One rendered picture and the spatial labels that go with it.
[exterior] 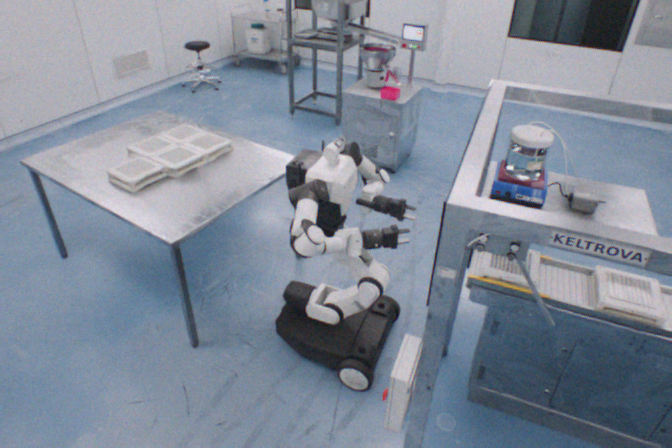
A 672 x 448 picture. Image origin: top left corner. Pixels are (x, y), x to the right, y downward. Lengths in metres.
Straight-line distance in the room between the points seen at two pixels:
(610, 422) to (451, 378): 0.78
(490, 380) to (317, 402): 0.91
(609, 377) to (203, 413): 1.98
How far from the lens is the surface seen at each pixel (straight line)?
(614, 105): 2.04
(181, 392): 2.84
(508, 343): 2.43
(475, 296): 2.19
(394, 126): 4.38
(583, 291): 2.31
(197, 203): 2.70
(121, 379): 3.00
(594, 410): 2.70
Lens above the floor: 2.25
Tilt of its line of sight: 32 degrees down
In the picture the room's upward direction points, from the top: 1 degrees clockwise
